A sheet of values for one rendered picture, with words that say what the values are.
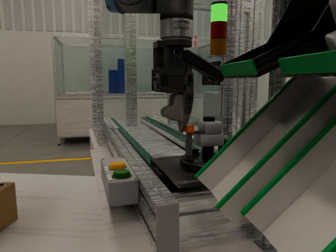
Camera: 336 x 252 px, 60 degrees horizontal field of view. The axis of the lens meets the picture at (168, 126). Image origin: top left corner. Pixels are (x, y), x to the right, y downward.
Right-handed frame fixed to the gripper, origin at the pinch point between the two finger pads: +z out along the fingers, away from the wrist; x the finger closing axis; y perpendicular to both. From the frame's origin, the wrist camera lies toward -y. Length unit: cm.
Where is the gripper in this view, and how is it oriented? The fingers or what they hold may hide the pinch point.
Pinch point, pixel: (184, 127)
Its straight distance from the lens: 70.3
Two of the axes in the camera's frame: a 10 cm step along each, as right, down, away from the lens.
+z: 0.0, 9.9, 1.5
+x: 3.0, 1.5, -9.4
